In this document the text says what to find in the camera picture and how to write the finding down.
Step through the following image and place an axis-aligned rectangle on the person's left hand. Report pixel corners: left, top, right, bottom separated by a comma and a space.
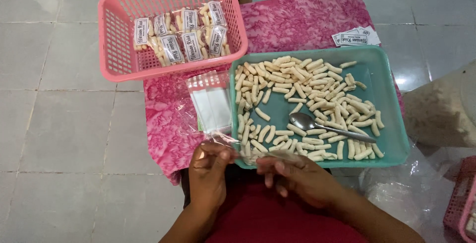
188, 141, 239, 210

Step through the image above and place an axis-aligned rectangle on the person's right hand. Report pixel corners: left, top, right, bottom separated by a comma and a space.
256, 155, 345, 209

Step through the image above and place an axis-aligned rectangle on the clear plastic pouch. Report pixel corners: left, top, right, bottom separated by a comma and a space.
203, 133, 306, 166

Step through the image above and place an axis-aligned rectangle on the stack of clear plastic bags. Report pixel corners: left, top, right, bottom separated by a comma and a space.
185, 71, 233, 136

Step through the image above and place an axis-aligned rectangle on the red shirt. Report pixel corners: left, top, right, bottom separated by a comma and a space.
204, 175, 369, 243

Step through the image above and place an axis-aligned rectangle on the metal spoon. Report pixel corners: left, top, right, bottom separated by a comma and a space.
289, 112, 378, 144

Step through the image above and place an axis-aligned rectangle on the group of labelled snack packets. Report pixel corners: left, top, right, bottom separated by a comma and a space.
133, 0, 231, 67

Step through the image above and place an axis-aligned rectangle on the pile of beige snack sticks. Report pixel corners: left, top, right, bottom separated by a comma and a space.
234, 55, 386, 164

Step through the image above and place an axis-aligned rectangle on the pink patterned cloth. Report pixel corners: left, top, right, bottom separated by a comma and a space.
143, 0, 406, 186

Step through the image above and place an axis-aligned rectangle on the pink plastic basket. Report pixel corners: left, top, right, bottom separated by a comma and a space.
98, 0, 248, 83

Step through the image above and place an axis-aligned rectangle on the stack of white paper labels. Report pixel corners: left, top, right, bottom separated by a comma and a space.
331, 26, 382, 48

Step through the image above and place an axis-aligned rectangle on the teal plastic tray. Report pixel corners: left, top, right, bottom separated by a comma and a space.
228, 45, 411, 170

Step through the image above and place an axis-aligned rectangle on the crumpled clear plastic sheet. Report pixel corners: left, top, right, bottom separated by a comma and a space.
360, 142, 476, 243

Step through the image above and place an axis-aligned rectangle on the large sack of snacks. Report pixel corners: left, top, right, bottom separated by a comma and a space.
403, 59, 476, 149

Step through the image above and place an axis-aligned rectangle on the pink basket with packets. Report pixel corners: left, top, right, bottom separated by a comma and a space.
443, 155, 476, 243

